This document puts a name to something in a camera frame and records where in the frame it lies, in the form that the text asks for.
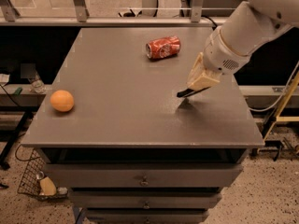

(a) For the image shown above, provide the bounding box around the yellow bottle in basket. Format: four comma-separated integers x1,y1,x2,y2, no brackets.
36,172,57,196

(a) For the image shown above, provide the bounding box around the clear plastic bottle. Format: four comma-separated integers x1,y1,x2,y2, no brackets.
29,73,46,93

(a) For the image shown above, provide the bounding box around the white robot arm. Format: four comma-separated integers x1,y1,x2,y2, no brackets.
187,0,299,91

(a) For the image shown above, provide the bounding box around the black rxbar chocolate bar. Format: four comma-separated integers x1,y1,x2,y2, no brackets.
177,88,206,98

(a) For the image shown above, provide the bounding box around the grey drawer cabinet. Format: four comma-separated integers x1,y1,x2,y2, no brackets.
21,26,265,224

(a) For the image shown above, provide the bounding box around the middle grey drawer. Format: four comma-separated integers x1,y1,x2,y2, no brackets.
69,189,221,209

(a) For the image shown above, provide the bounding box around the top grey drawer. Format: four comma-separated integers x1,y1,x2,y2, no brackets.
44,163,242,188

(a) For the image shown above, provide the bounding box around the red coke can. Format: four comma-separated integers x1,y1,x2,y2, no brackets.
146,36,180,60

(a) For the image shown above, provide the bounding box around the grey drawer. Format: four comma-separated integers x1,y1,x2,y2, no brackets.
69,189,221,209
44,163,242,188
86,209,208,224

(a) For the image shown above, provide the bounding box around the metal railing frame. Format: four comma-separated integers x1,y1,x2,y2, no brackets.
0,0,247,28

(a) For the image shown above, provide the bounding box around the black cable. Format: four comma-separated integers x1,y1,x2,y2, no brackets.
200,15,219,30

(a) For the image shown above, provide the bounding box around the yellow metal stand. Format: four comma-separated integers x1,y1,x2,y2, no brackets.
262,73,299,141

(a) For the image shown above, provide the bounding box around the wire mesh basket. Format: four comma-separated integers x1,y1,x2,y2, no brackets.
18,150,68,201

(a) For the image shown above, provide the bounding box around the bottom grey drawer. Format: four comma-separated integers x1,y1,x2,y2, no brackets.
86,209,208,224

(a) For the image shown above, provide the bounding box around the orange fruit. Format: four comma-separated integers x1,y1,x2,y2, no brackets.
50,90,74,112

